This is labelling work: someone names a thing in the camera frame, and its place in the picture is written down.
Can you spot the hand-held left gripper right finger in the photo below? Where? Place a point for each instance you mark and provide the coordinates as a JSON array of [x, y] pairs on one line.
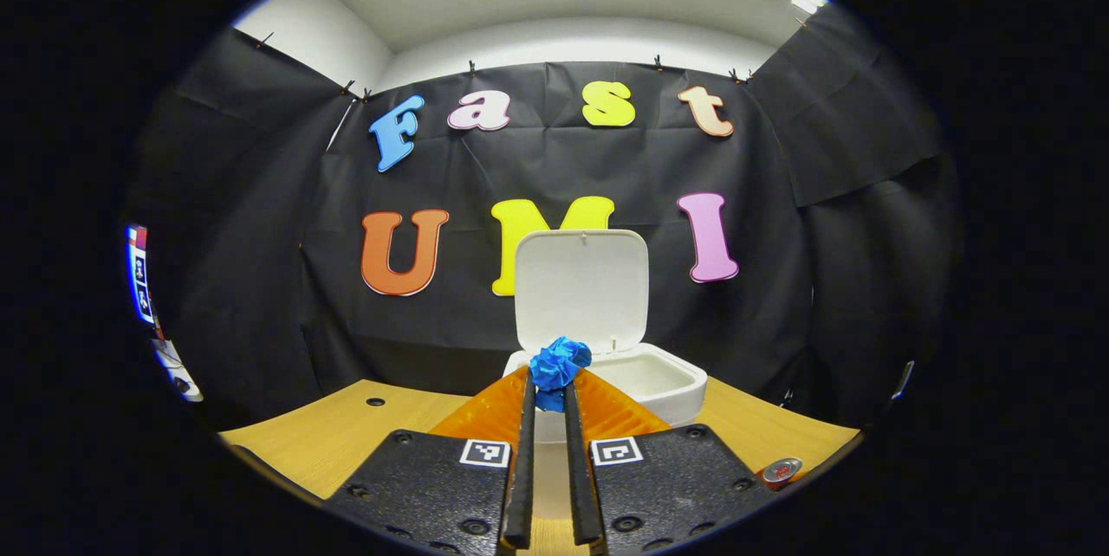
[[582, 487]]

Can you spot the wooden desktop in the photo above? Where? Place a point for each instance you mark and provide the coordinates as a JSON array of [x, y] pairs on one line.
[[346, 435]]

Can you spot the black backdrop cloth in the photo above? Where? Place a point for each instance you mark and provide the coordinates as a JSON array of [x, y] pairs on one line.
[[260, 235]]

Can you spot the blue paper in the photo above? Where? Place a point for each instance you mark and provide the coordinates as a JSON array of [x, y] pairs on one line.
[[559, 363]]

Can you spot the white side desk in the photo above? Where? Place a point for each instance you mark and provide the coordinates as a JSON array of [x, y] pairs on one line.
[[178, 370]]

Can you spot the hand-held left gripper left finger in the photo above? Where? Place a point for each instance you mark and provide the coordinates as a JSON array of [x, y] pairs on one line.
[[520, 487]]

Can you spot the red pop can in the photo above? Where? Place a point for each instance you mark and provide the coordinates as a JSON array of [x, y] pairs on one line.
[[781, 473]]

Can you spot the computer monitor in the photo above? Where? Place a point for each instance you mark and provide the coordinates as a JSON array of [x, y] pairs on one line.
[[140, 274]]

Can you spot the white desktop garbage bin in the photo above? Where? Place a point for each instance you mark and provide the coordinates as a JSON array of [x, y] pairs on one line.
[[580, 287]]

